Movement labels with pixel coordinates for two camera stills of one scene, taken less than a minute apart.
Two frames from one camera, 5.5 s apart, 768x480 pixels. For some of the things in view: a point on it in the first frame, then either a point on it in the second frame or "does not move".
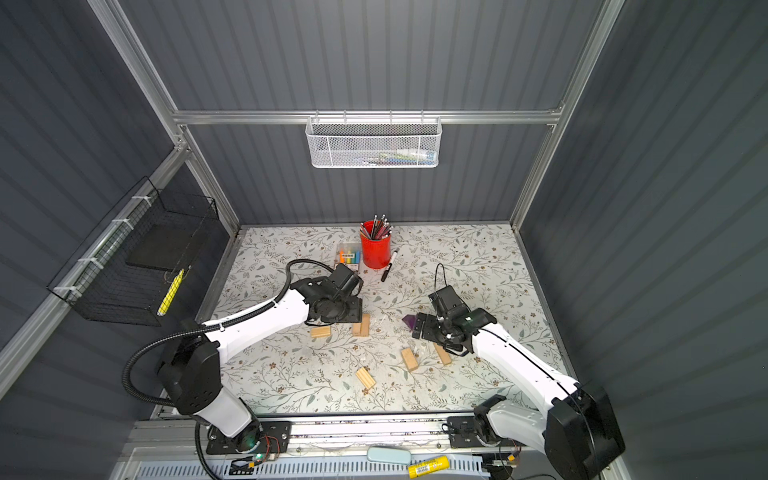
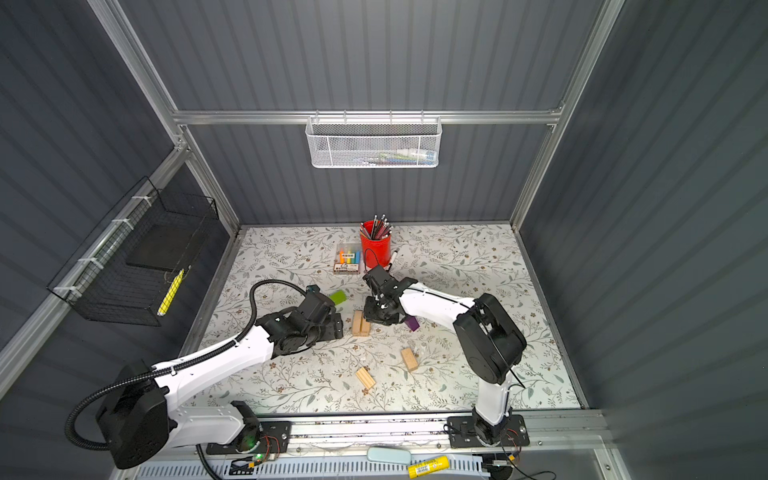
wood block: [409, 359] does not move
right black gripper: [427, 331] to [369, 313]
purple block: [410, 321] does not move
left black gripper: [356, 311] to [335, 327]
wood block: [365, 325] does not move
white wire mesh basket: [374, 142] does not move
